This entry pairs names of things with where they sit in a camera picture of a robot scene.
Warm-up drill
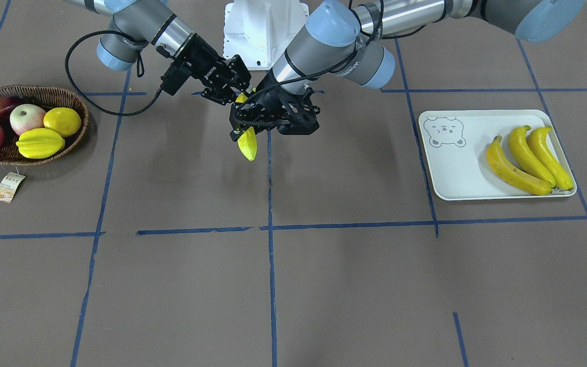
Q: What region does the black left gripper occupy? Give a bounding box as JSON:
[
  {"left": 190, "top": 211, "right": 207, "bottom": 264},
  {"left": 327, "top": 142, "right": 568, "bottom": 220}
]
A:
[{"left": 230, "top": 70, "right": 320, "bottom": 142}]

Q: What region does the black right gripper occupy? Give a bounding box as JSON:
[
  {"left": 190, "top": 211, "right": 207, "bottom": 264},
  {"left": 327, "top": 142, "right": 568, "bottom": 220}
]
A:
[{"left": 161, "top": 34, "right": 251, "bottom": 106}]

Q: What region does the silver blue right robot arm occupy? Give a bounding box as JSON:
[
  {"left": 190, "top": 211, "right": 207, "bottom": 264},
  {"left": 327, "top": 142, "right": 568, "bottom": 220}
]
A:
[{"left": 74, "top": 1, "right": 253, "bottom": 105}]

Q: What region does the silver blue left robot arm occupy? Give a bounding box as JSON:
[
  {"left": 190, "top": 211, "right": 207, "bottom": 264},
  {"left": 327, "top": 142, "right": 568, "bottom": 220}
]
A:
[{"left": 230, "top": 1, "right": 584, "bottom": 142}]

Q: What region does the brown woven wicker basket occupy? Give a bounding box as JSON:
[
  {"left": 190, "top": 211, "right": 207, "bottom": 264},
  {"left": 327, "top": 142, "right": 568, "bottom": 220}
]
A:
[{"left": 0, "top": 85, "right": 90, "bottom": 166}]

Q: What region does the yellow lemon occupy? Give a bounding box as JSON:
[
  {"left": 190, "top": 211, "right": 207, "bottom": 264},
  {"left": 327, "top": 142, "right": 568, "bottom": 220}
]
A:
[{"left": 43, "top": 107, "right": 82, "bottom": 139}]

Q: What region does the white rectangular bear tray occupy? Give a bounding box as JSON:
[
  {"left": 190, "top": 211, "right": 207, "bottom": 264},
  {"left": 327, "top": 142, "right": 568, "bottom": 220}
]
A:
[{"left": 418, "top": 110, "right": 552, "bottom": 201}]

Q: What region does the yellow starfruit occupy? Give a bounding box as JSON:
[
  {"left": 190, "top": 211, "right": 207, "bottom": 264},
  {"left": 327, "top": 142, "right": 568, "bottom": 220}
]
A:
[{"left": 16, "top": 128, "right": 66, "bottom": 160}]

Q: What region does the red yellow mango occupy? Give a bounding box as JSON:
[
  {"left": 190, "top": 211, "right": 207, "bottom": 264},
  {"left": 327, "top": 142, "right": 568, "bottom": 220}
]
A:
[{"left": 0, "top": 95, "right": 31, "bottom": 122}]

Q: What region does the paper price tag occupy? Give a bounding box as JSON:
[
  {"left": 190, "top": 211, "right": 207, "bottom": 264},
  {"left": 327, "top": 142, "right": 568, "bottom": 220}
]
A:
[{"left": 0, "top": 172, "right": 26, "bottom": 203}]

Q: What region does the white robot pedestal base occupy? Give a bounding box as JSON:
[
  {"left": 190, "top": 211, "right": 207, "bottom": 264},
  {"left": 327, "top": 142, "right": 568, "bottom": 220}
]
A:
[{"left": 222, "top": 1, "right": 309, "bottom": 70}]

